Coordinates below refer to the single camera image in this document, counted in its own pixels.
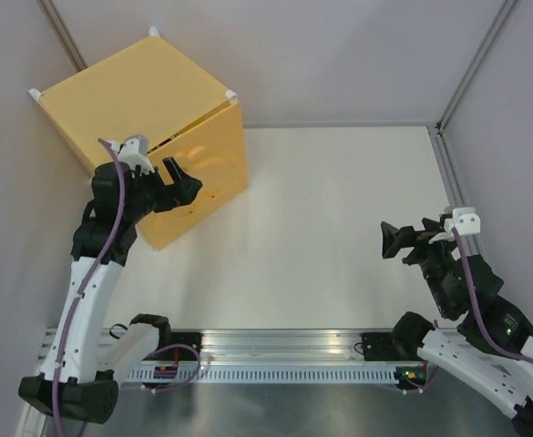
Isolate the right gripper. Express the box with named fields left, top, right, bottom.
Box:
left=379, top=217, right=460, bottom=314

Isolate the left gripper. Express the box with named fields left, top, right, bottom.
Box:
left=123, top=157, right=202, bottom=223

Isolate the yellow cabinet door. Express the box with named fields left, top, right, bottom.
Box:
left=138, top=103, right=249, bottom=249

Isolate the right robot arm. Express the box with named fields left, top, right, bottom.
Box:
left=380, top=208, right=533, bottom=436

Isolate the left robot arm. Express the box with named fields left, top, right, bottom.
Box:
left=18, top=158, right=203, bottom=424

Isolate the yellow shoe cabinet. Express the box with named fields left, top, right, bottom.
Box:
left=27, top=26, right=250, bottom=251

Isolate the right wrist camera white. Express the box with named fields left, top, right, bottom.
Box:
left=428, top=207, right=481, bottom=244

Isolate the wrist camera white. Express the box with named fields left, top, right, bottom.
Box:
left=428, top=207, right=481, bottom=244
left=98, top=134, right=155, bottom=175

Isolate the aluminium frame rail right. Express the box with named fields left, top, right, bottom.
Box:
left=425, top=123, right=481, bottom=260

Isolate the aluminium frame rail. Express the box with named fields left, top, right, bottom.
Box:
left=425, top=123, right=481, bottom=260
left=45, top=326, right=431, bottom=365

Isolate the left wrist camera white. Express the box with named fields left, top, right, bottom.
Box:
left=98, top=134, right=155, bottom=175

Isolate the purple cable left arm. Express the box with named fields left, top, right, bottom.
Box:
left=51, top=138, right=128, bottom=437

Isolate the aluminium frame rail front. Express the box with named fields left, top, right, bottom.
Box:
left=45, top=326, right=431, bottom=365

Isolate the white slotted cable duct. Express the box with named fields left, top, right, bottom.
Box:
left=125, top=364, right=398, bottom=385

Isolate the aluminium frame post left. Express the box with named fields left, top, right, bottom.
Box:
left=36, top=0, right=88, bottom=72

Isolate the aluminium frame post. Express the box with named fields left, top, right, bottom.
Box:
left=36, top=0, right=88, bottom=72
left=435, top=0, right=521, bottom=136

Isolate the aluminium frame post right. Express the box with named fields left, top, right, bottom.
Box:
left=435, top=0, right=521, bottom=136

